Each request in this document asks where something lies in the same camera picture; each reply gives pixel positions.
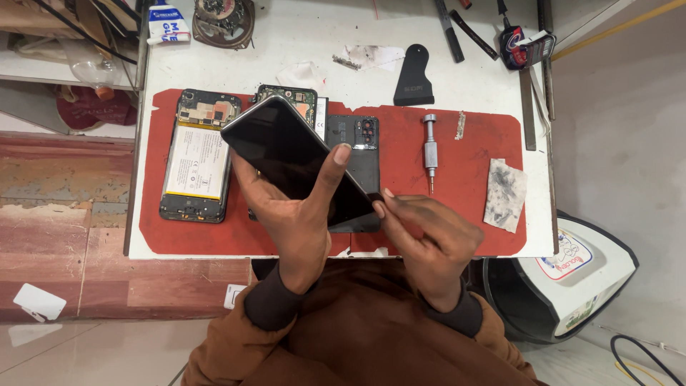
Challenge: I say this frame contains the small white card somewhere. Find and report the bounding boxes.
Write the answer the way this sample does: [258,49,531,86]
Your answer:
[223,283,248,311]

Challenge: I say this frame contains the opened phone with white battery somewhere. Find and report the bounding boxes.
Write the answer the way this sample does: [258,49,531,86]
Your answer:
[159,88,243,224]

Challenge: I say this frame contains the red and blue packet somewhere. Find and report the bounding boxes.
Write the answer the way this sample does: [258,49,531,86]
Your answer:
[498,25,558,71]

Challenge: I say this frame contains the long metal rod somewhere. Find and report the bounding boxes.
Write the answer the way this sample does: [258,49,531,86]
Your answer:
[537,0,556,122]

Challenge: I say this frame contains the black plastic scraper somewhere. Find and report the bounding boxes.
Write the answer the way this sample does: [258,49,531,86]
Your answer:
[393,43,436,107]

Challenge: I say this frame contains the opened phone with green board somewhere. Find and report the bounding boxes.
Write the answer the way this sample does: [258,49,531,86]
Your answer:
[248,84,330,222]

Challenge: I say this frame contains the white and blue glue tube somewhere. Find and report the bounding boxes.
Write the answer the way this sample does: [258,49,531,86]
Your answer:
[146,0,192,46]

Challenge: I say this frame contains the flat metal file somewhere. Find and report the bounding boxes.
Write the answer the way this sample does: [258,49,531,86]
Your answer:
[518,66,538,152]

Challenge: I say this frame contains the clear plastic bottle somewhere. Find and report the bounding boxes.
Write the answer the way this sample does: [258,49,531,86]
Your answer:
[60,39,123,103]

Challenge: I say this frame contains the person's right hand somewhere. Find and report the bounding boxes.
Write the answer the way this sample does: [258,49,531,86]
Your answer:
[372,188,486,314]

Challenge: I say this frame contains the cluttered white shelf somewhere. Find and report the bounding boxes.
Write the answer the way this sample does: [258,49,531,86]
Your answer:
[0,0,151,136]

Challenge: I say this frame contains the black smartphone with dark screen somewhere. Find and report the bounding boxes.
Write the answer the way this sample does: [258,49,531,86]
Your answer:
[220,95,384,228]

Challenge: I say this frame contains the silver precision screwdriver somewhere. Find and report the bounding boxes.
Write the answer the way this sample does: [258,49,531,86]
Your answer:
[422,113,439,195]

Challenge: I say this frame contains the maroon bag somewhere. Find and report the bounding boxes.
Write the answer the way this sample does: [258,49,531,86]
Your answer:
[55,85,138,133]

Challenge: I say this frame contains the person's left hand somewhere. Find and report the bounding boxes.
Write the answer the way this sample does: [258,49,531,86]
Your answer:
[230,144,352,296]

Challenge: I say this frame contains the black cable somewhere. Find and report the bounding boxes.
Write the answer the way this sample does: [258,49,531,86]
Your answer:
[609,334,686,386]

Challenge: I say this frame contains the person's brown sweater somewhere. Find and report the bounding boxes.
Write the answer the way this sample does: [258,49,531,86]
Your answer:
[181,258,547,386]

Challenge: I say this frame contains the black phone back cover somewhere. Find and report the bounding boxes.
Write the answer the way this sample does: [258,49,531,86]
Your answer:
[325,114,383,234]

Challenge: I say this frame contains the black tweezers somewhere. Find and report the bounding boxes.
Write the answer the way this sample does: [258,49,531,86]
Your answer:
[448,9,500,61]

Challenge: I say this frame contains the large white card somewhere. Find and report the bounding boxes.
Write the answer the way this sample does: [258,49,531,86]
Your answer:
[13,282,68,323]

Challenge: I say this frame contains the grey stained cloth piece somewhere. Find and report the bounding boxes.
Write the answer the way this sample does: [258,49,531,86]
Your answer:
[483,158,529,234]

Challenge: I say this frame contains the red work mat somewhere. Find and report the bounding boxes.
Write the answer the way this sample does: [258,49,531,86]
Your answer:
[139,88,528,258]

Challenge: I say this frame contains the crumpled white tissue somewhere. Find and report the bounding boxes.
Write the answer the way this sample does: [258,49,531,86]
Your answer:
[290,60,328,93]

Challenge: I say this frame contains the white and black appliance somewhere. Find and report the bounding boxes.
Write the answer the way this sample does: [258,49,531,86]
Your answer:
[481,209,641,345]

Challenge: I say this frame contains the torn white paper bits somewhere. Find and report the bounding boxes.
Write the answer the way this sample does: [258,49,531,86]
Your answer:
[337,246,390,258]

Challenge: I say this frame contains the stained white paper scrap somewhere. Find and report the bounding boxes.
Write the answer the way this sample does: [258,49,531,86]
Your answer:
[332,44,406,73]

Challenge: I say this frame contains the round metal speaker part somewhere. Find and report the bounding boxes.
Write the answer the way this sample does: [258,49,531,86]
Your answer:
[191,0,256,50]

